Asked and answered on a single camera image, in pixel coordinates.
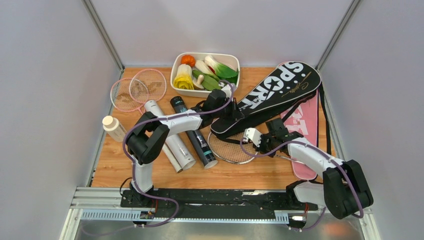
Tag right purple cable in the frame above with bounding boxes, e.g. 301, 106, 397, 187
239, 139, 365, 231

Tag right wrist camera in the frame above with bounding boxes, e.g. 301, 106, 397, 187
242, 127, 262, 147

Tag pink racket bag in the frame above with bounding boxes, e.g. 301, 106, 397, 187
284, 92, 319, 181

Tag black shuttlecock tube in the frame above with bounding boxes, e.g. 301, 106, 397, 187
170, 96, 218, 169

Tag toy mushroom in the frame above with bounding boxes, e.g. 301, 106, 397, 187
192, 74, 205, 90

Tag toy napa cabbage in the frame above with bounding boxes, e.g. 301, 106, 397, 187
173, 64, 194, 90

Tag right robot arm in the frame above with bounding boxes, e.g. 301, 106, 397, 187
244, 119, 374, 219

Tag toy pumpkin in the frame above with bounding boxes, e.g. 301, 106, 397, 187
180, 54, 196, 68

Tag pink racket front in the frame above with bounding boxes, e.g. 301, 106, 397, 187
110, 78, 149, 114

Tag small white bottle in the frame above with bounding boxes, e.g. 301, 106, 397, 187
102, 115, 127, 143

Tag white racket lower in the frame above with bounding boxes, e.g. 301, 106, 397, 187
207, 131, 306, 166

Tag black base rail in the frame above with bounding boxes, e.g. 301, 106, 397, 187
71, 187, 332, 229

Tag black racket bag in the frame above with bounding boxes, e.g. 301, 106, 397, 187
210, 61, 322, 139

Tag white shuttlecock tube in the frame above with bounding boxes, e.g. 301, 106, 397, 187
144, 100, 196, 173

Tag white vegetable tray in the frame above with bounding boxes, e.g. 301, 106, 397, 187
170, 52, 240, 98

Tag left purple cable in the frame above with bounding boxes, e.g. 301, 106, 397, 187
121, 80, 235, 229

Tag toy bok choy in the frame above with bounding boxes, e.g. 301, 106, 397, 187
194, 55, 239, 84

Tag purple cable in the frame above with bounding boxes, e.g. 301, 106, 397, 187
239, 139, 365, 231
121, 80, 235, 229

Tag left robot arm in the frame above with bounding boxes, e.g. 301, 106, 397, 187
122, 83, 243, 198

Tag toy green leaf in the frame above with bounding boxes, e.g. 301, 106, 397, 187
192, 69, 221, 91

